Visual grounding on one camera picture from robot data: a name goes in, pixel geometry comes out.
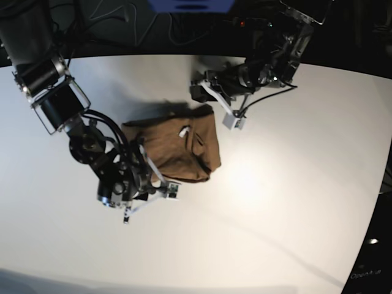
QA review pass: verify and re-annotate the black OpenArm box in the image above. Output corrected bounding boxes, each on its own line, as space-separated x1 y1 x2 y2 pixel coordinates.
342 192 391 294

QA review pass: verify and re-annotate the brown T-shirt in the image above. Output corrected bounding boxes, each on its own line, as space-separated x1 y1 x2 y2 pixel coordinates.
121 104 221 183

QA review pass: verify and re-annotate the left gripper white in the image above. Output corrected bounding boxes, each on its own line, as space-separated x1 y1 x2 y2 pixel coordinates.
189 69 254 130

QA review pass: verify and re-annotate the white cable on floor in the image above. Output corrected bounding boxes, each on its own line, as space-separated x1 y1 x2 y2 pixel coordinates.
88 0 215 47

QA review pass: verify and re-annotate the power strip with red light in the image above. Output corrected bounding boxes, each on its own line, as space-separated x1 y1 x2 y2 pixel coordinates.
232 17 270 30

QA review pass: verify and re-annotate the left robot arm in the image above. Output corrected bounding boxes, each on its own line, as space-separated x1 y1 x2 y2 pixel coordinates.
189 1 332 129

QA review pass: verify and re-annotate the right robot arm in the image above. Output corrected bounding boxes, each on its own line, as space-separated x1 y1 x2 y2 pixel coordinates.
1 1 179 223

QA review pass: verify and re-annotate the blue plastic object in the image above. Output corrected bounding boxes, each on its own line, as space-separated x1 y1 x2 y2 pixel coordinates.
148 0 235 13

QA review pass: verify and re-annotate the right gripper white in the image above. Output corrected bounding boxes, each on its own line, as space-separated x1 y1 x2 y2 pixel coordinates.
123 138 181 224

